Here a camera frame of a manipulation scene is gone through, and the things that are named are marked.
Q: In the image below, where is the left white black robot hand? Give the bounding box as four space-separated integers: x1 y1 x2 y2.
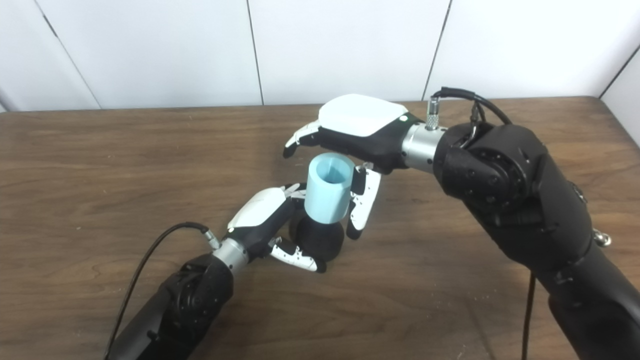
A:
221 183 327 274

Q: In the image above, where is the black funnel-shaped nozzle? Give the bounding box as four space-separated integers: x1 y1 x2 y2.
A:
289 207 346 263

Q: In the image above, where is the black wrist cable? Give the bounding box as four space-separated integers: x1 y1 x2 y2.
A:
102 222 221 360
425 87 537 360

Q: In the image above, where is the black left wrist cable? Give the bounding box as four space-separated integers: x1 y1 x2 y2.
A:
102 222 221 360

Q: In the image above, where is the light-blue short hose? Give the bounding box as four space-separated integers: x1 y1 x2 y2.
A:
304 153 357 224

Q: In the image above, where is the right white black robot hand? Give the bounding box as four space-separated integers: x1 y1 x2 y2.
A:
282 93 426 241

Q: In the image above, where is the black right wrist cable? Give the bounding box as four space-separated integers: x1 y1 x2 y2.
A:
425 87 537 360

